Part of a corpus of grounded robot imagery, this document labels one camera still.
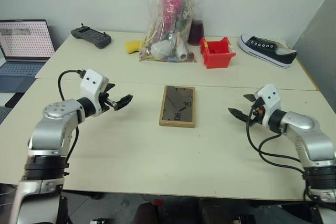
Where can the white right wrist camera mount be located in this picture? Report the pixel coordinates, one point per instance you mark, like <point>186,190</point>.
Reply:
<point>270,100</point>

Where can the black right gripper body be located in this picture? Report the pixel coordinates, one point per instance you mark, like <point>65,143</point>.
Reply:
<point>256,117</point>

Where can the red plastic storage bin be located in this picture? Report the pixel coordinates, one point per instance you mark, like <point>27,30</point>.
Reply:
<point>216,57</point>

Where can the yellow sponge cloth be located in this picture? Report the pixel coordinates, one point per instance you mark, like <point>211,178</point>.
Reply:
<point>132,47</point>

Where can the wooden picture frame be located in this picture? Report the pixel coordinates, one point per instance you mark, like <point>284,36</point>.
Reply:
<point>178,107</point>

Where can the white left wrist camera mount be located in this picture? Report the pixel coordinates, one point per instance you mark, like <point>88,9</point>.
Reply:
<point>92,82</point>

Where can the clear plastic bag of flowers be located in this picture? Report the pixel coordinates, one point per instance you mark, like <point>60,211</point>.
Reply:
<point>170,19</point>

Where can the black and white sneaker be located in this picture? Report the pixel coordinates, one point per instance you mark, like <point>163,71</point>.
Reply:
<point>265,49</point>

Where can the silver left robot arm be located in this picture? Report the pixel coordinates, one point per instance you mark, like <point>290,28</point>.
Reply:
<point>52,127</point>

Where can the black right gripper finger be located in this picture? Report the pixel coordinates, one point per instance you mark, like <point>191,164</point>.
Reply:
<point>239,114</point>
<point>250,98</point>

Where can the white cylinder roll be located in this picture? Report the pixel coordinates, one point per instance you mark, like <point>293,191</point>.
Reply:
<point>181,51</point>

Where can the dark rounded shape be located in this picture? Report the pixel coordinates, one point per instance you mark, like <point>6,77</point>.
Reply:
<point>147,213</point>

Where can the dark red jar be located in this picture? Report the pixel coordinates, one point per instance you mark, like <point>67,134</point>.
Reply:
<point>195,32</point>

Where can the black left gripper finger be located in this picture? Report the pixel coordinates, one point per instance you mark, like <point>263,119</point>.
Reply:
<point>110,87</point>
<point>123,102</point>

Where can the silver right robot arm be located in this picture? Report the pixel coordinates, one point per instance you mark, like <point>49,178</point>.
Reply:
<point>312,145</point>

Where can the white round bulb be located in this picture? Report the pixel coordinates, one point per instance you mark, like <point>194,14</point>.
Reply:
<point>160,48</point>

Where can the dark grey handheld controller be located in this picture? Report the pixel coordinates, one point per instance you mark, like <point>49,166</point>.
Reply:
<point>90,35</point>

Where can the grey partition panel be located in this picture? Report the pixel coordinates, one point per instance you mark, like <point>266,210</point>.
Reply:
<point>320,37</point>

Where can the laptop computer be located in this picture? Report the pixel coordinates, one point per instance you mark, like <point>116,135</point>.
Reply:
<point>23,43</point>

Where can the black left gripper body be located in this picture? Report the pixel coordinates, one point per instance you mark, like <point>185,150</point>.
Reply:
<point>105,106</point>

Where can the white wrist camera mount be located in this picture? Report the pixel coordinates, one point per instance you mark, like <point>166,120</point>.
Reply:
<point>92,82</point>
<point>270,100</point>

